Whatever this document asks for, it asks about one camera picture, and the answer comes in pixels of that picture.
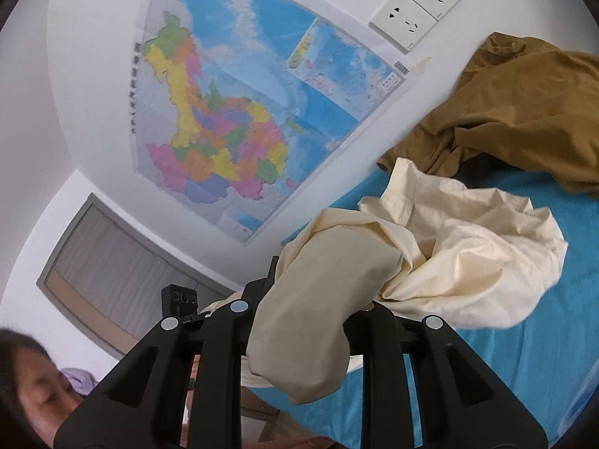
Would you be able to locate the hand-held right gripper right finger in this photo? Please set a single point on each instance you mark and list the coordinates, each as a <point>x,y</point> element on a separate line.
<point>383,351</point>

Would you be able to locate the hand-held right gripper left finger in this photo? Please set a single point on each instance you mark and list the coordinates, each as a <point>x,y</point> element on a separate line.
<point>224,360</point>

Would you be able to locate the grey framed window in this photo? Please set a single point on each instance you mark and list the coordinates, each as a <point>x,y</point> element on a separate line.
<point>117,285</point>

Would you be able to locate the purple cloth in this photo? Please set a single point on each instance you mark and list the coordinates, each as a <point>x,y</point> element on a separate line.
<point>79,381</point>

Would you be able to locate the colourful wall map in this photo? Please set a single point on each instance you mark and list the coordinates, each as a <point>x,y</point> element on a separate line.
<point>224,117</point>

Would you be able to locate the brown shirt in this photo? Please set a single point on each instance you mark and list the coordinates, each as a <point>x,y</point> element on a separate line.
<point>514,107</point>

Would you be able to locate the cream shirt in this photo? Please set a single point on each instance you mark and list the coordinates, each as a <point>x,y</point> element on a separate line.
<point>444,262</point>

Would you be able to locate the person's head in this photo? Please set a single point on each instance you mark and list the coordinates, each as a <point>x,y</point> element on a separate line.
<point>32,383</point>

